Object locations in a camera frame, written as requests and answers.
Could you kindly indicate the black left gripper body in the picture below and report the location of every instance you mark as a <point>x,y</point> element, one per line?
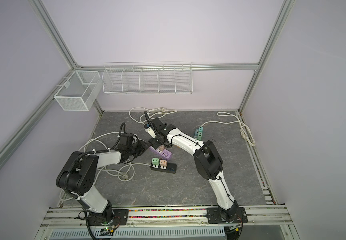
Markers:
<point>137,149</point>

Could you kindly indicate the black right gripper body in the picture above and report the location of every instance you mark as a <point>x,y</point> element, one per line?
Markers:
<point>156,142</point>

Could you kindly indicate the black power strip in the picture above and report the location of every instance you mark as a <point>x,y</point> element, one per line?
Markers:
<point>169,168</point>

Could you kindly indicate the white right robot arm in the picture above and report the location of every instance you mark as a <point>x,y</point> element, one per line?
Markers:
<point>209,165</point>

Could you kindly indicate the teal power strip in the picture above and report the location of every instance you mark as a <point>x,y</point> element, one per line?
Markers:
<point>199,133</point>

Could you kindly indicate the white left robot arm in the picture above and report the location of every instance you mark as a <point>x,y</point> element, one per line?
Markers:
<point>77,177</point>

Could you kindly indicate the green adapter on black strip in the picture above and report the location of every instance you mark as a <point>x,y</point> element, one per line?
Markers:
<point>155,162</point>

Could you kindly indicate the white wire wall basket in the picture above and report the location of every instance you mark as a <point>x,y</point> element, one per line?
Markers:
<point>148,78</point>

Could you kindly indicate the pink adapter on black strip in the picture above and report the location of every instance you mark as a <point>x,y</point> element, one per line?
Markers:
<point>163,164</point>

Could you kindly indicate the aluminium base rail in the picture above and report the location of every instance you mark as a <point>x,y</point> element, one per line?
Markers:
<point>172,223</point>

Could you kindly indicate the white mesh box basket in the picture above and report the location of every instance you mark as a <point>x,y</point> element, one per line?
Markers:
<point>79,91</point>

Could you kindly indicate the purple power strip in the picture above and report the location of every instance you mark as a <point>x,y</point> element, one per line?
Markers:
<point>163,154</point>

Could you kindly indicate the pink plug adapter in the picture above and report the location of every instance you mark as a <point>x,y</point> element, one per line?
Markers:
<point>161,148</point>

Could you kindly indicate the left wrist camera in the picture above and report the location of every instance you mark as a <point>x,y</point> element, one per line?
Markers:
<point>127,140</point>

